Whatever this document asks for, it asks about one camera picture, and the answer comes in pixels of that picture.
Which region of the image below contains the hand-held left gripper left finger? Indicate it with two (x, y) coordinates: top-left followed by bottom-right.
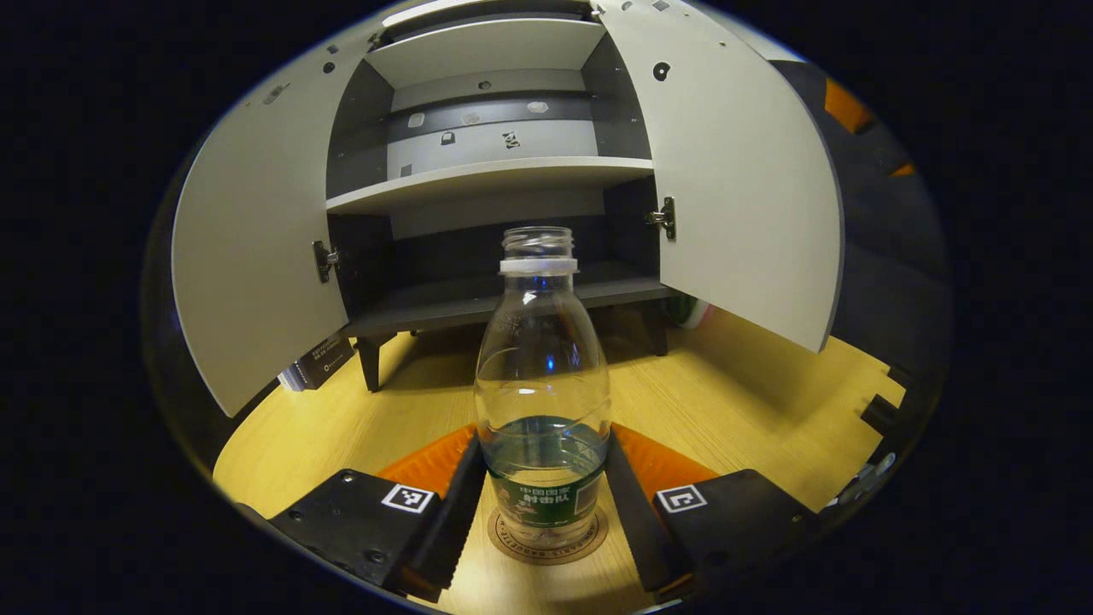
(235, 425), (488, 603)

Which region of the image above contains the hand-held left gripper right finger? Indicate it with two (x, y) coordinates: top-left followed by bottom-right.
(605, 423), (825, 599)

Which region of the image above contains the round brown coaster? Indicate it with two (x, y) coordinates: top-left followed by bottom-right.
(487, 504), (611, 566)

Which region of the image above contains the clear plastic bottle green label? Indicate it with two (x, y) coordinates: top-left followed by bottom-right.
(474, 225), (612, 549)

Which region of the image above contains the white cabinet door headphone sticker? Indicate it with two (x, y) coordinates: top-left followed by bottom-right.
(598, 0), (846, 354)

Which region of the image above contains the white grey cabinet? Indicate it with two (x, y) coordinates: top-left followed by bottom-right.
(324, 0), (684, 394)

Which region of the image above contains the white cabinet door camera sticker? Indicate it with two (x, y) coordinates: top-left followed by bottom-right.
(171, 34), (385, 419)

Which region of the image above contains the metal door hinge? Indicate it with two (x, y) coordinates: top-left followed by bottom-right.
(646, 196), (677, 242)
(311, 240), (342, 284)

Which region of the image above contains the white cabinet shelf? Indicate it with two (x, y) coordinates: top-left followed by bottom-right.
(365, 19), (607, 89)
(326, 156), (655, 216)

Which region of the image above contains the small printed box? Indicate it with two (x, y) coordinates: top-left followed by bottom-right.
(278, 333), (355, 392)

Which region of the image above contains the green white round object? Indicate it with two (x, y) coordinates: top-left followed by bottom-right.
(669, 293), (711, 331)

